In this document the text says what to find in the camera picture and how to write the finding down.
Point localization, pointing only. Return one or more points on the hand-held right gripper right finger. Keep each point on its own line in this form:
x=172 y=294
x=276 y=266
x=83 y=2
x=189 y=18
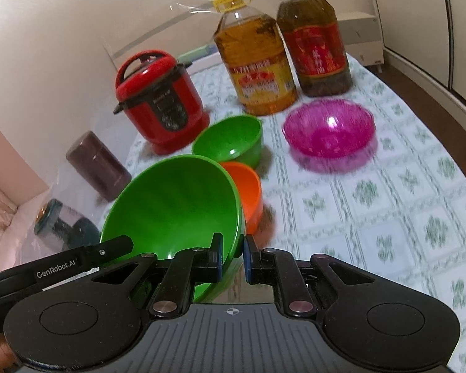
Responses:
x=248 y=260

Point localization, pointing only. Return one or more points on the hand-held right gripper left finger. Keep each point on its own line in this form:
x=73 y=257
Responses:
x=219 y=254

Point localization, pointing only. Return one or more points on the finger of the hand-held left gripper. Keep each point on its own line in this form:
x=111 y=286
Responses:
x=114 y=246

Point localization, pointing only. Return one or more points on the green plastic bowl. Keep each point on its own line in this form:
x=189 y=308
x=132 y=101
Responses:
x=229 y=140
x=171 y=209

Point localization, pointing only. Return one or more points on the orange plastic bowl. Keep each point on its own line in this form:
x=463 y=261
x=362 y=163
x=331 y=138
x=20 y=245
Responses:
x=248 y=190

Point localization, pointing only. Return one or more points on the glass jar with dark contents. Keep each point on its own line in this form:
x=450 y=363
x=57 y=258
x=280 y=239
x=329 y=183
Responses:
x=62 y=225

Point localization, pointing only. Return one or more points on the maroon metal canister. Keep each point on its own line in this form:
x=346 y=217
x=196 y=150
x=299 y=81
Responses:
x=97 y=167

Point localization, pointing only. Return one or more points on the pink curtain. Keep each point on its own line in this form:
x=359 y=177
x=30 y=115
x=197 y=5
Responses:
x=4 y=171

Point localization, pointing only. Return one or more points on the floral checked tablecloth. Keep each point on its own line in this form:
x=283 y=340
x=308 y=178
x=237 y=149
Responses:
x=372 y=209

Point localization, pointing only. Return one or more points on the red electric pressure cooker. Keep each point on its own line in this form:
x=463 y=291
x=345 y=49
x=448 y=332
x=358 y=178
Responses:
x=159 y=101

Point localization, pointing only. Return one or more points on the yellow label oil bottle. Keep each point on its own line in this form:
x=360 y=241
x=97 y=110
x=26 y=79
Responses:
x=256 y=66

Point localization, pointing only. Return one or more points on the pale green pillow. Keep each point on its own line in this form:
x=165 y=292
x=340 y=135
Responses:
x=198 y=52

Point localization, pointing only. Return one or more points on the white bed headboard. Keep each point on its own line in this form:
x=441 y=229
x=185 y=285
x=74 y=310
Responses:
x=186 y=35

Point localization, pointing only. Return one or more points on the red label oil bottle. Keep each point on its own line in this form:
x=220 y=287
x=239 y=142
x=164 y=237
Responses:
x=314 y=46

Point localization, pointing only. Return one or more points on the white nightstand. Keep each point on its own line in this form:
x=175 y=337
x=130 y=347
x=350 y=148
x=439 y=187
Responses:
x=361 y=39

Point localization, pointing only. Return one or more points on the white sliding door wardrobe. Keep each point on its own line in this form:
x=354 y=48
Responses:
x=411 y=27

